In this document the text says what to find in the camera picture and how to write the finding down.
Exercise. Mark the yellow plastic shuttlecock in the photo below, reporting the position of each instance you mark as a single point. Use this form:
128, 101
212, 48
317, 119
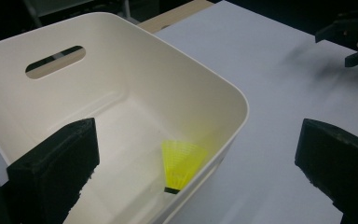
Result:
180, 161

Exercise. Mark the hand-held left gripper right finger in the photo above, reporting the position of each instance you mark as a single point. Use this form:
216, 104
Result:
345, 165

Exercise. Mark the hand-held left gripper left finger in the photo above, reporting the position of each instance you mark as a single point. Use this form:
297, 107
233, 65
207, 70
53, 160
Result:
52, 174

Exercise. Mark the grey metal stand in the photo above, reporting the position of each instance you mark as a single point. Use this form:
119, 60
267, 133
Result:
34, 12

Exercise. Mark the white plastic storage bin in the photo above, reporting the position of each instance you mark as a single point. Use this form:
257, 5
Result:
136, 77

